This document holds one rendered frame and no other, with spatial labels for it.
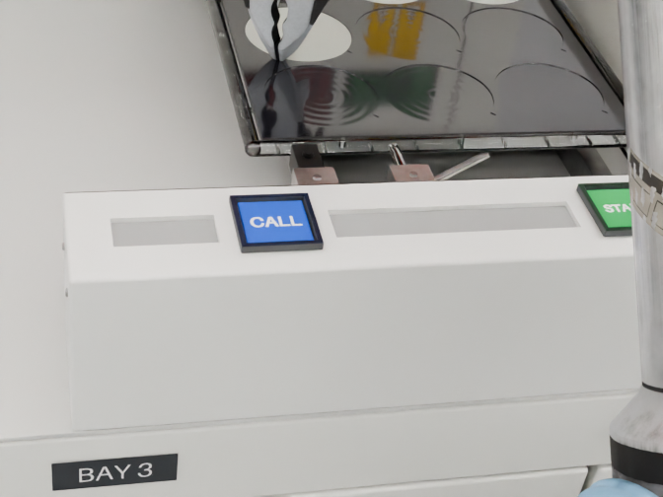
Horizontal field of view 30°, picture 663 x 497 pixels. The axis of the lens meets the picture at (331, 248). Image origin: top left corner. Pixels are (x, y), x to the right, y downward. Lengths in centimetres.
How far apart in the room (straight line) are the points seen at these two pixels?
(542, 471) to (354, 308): 27
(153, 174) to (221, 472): 31
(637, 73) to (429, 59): 66
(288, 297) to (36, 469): 23
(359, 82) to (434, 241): 31
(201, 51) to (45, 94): 18
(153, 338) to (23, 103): 44
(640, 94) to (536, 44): 72
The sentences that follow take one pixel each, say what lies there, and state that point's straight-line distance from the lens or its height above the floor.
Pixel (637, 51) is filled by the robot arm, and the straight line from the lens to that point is 53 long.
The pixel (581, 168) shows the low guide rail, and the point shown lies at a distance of 118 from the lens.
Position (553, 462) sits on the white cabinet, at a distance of 103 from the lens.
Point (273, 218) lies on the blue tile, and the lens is 84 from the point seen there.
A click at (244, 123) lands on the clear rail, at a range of 105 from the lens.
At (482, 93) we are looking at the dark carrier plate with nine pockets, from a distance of 115.
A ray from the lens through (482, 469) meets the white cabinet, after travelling 101.
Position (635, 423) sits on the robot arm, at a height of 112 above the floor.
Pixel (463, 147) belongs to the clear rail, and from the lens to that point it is 107.
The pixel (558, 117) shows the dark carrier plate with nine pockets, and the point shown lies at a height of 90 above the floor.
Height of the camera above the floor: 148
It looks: 39 degrees down
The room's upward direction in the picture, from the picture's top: 9 degrees clockwise
